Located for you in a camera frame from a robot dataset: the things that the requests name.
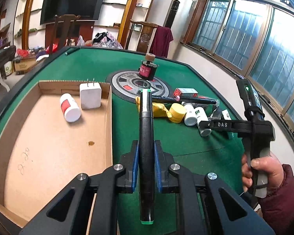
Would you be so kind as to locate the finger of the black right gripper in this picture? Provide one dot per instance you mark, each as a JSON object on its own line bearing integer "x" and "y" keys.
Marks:
{"x": 235, "y": 126}

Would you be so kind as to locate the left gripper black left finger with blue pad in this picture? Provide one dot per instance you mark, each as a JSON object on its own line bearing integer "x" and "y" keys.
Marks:
{"x": 88, "y": 204}

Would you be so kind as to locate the wooden chair with maroon cloth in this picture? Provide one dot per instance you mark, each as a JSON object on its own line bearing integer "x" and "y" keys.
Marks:
{"x": 153, "y": 38}

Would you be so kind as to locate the yellow round jar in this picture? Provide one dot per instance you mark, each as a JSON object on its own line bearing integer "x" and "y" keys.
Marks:
{"x": 178, "y": 112}

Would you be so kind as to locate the black pen pink tip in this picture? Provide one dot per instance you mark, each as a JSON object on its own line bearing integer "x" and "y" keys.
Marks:
{"x": 202, "y": 101}

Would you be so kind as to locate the black marker green caps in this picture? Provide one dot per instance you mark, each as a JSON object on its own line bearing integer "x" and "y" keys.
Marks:
{"x": 146, "y": 158}

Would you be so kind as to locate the white standing air conditioner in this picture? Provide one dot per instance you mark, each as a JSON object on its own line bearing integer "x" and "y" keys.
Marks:
{"x": 177, "y": 14}

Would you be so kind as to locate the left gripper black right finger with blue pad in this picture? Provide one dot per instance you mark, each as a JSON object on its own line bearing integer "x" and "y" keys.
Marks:
{"x": 205, "y": 204}

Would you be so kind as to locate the white bottle red label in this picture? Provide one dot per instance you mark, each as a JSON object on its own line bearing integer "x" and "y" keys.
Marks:
{"x": 70, "y": 109}

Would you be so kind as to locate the brown cardboard box tray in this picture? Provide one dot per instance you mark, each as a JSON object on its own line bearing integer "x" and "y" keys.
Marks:
{"x": 40, "y": 152}

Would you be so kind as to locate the yellow foil packet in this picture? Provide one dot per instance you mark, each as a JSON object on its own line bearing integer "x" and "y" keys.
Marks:
{"x": 158, "y": 109}

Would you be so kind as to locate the red white small carton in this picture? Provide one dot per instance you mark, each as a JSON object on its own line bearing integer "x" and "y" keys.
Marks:
{"x": 185, "y": 92}

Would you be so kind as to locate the person's right hand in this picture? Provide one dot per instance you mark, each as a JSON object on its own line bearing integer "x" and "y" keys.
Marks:
{"x": 270, "y": 165}

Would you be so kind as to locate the maroon jacket sleeve forearm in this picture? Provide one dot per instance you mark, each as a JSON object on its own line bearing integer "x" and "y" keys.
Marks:
{"x": 278, "y": 207}

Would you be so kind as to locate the black wall television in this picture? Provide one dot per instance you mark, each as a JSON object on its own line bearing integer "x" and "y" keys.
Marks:
{"x": 88, "y": 10}

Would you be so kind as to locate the round grey control panel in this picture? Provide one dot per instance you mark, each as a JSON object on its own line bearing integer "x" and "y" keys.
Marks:
{"x": 127, "y": 84}

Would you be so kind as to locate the black jar cork stopper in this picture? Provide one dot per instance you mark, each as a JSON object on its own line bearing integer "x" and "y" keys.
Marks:
{"x": 148, "y": 68}

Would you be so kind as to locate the dark wooden chair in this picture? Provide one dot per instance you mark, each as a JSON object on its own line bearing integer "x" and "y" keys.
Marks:
{"x": 69, "y": 21}

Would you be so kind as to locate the green mahjong table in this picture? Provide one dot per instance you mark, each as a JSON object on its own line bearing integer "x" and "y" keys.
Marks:
{"x": 87, "y": 201}

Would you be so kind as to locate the white USB wall charger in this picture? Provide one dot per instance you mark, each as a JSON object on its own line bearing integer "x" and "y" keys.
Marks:
{"x": 90, "y": 95}

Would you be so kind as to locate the white bottle green label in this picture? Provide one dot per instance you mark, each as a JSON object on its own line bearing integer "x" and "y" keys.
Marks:
{"x": 190, "y": 118}

